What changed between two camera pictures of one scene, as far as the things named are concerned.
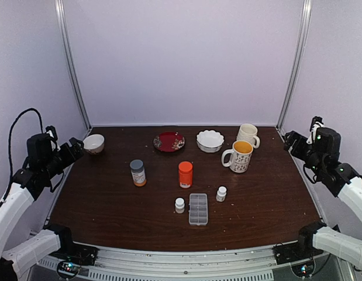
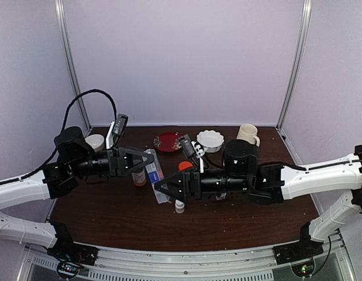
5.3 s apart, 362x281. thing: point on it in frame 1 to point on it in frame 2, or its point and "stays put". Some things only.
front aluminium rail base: x=117 y=263 stays put
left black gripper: x=78 y=151 to x=119 y=159
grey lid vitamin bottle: x=138 y=171 stays put
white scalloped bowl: x=209 y=141 stays put
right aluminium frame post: x=307 y=8 stays put
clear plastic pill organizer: x=198 y=209 to x=155 y=175
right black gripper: x=294 y=136 to x=189 y=182
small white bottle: x=179 y=205 stays put
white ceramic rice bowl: x=94 y=143 stays put
